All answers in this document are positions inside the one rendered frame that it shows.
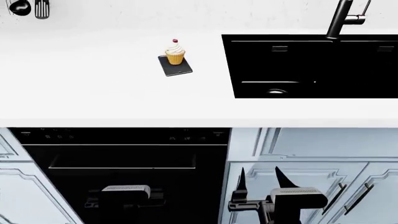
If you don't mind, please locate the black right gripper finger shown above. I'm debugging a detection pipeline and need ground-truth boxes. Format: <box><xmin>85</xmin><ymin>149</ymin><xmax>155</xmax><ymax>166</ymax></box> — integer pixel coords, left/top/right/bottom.
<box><xmin>236</xmin><ymin>167</ymin><xmax>249</xmax><ymax>192</ymax></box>
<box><xmin>274</xmin><ymin>166</ymin><xmax>300</xmax><ymax>189</ymax></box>

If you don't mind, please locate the black undermount sink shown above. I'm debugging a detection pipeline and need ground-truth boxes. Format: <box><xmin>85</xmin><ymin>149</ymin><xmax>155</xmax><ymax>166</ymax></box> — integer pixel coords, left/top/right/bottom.
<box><xmin>221</xmin><ymin>34</ymin><xmax>398</xmax><ymax>100</ymax></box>

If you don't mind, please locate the small dark grey tray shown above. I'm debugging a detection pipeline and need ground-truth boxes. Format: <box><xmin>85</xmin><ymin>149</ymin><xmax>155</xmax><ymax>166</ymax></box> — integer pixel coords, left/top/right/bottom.
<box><xmin>157</xmin><ymin>54</ymin><xmax>194</xmax><ymax>78</ymax></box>

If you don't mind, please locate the yellow cupcake with cherry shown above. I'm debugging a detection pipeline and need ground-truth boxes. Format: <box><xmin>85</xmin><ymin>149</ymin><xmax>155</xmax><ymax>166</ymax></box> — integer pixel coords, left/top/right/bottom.
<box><xmin>164</xmin><ymin>38</ymin><xmax>187</xmax><ymax>66</ymax></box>

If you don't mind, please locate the pale blue cabinet door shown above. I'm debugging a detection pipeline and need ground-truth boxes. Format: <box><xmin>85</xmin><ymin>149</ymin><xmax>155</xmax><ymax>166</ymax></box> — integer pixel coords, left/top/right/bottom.
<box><xmin>325</xmin><ymin>161</ymin><xmax>398</xmax><ymax>224</ymax></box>
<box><xmin>218</xmin><ymin>161</ymin><xmax>370</xmax><ymax>224</ymax></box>
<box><xmin>0</xmin><ymin>161</ymin><xmax>85</xmax><ymax>224</ymax></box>

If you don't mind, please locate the black oven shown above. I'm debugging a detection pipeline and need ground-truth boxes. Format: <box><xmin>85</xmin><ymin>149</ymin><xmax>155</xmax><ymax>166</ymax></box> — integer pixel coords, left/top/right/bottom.
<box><xmin>7</xmin><ymin>127</ymin><xmax>231</xmax><ymax>224</ymax></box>

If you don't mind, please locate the wide pale blue drawer front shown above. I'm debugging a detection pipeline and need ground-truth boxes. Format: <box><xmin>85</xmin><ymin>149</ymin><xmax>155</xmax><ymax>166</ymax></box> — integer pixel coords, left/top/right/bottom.
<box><xmin>228</xmin><ymin>127</ymin><xmax>398</xmax><ymax>162</ymax></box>

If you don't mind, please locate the pale blue cabinet drawer front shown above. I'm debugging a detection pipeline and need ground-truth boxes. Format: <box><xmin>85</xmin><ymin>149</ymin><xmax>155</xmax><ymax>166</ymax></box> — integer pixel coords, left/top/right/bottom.
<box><xmin>0</xmin><ymin>127</ymin><xmax>34</xmax><ymax>162</ymax></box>

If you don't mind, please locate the black kitchen faucet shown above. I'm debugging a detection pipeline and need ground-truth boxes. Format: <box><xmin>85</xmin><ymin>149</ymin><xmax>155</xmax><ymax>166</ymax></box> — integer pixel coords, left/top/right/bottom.
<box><xmin>325</xmin><ymin>0</ymin><xmax>373</xmax><ymax>40</ymax></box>

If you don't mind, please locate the black slotted spatula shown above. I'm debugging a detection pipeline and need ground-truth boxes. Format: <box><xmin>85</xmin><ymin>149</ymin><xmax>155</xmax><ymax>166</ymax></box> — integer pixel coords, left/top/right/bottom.
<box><xmin>34</xmin><ymin>0</ymin><xmax>50</xmax><ymax>20</ymax></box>

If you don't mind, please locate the black ladle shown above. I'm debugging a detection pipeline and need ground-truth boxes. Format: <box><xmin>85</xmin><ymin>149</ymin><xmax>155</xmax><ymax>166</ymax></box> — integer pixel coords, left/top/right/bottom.
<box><xmin>9</xmin><ymin>0</ymin><xmax>32</xmax><ymax>17</ymax></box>

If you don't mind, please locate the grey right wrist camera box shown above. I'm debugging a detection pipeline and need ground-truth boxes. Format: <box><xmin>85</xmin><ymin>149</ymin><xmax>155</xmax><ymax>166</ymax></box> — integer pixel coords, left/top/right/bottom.
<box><xmin>269</xmin><ymin>186</ymin><xmax>329</xmax><ymax>224</ymax></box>

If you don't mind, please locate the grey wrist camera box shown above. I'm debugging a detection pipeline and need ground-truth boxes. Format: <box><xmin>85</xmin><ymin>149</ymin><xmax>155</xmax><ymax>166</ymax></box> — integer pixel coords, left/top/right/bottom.
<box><xmin>269</xmin><ymin>186</ymin><xmax>329</xmax><ymax>224</ymax></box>
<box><xmin>101</xmin><ymin>184</ymin><xmax>152</xmax><ymax>200</ymax></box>

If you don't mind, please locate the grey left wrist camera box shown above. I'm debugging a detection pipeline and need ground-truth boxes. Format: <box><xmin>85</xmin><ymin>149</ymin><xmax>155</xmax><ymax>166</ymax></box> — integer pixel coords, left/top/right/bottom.
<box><xmin>101</xmin><ymin>184</ymin><xmax>152</xmax><ymax>200</ymax></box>

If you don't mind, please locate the black dishwasher handle bar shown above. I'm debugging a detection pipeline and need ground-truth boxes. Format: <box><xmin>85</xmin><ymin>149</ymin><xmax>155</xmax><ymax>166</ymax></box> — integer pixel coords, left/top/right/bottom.
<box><xmin>47</xmin><ymin>153</ymin><xmax>197</xmax><ymax>170</ymax></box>

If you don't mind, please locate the black cabinet door handle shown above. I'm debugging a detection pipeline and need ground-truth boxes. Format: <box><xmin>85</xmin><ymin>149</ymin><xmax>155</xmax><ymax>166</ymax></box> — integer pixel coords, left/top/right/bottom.
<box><xmin>321</xmin><ymin>182</ymin><xmax>348</xmax><ymax>216</ymax></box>
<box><xmin>343</xmin><ymin>182</ymin><xmax>375</xmax><ymax>217</ymax></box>

